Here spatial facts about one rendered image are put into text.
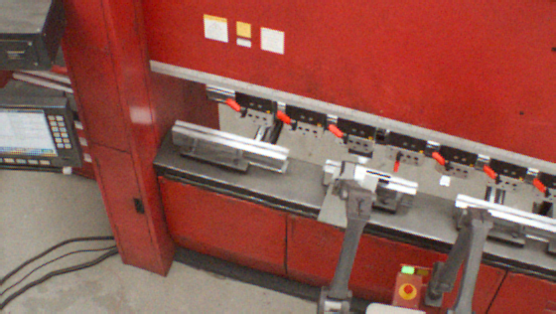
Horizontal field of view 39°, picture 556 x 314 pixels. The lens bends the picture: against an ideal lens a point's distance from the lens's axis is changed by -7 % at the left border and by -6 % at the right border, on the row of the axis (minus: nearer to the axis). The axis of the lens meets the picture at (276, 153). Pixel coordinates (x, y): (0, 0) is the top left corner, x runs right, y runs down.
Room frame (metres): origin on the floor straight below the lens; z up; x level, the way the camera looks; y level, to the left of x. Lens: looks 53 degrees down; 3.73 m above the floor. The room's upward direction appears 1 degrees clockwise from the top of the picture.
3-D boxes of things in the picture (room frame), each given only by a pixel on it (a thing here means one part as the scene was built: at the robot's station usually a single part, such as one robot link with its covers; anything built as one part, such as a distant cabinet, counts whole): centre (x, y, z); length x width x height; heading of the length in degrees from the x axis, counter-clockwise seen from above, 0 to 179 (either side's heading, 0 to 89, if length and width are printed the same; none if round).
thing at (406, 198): (1.94, -0.38, 0.92); 0.39 x 0.06 x 0.10; 72
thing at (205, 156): (2.08, 0.26, 0.89); 0.30 x 0.05 x 0.03; 72
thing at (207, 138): (2.12, 0.20, 0.92); 0.50 x 0.06 x 0.10; 72
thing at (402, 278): (1.51, -0.58, 0.75); 0.20 x 0.16 x 0.18; 79
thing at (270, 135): (2.45, -0.01, 0.81); 0.64 x 0.08 x 0.14; 162
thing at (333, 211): (1.81, -0.28, 1.00); 0.26 x 0.18 x 0.01; 162
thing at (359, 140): (1.96, -0.30, 1.26); 0.15 x 0.09 x 0.17; 72
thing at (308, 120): (2.02, -0.11, 1.26); 0.15 x 0.09 x 0.17; 72
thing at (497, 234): (1.72, -0.89, 0.89); 0.30 x 0.05 x 0.03; 72
